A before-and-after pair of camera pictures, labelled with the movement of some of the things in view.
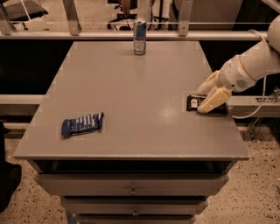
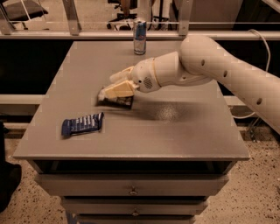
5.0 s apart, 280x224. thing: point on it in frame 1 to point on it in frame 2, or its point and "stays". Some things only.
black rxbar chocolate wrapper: (193, 101) to (125, 101)
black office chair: (125, 6) stays
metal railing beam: (129, 35) stays
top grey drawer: (130, 184) stays
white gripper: (233, 77) to (143, 75)
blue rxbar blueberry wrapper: (80, 124) stays
